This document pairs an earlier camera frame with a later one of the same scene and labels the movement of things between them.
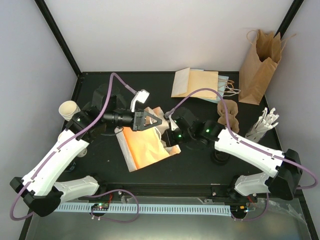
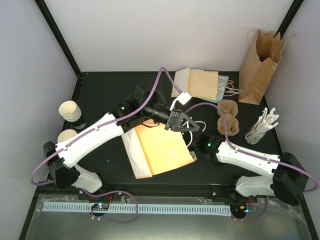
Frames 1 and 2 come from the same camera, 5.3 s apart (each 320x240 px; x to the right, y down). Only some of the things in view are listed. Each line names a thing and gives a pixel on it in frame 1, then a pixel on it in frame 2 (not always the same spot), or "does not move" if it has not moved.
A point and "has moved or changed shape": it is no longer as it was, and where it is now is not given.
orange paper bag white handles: [140, 148] has moved or changed shape
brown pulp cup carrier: [232, 109] does not move
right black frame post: [289, 18] does not move
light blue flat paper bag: [222, 81] does not move
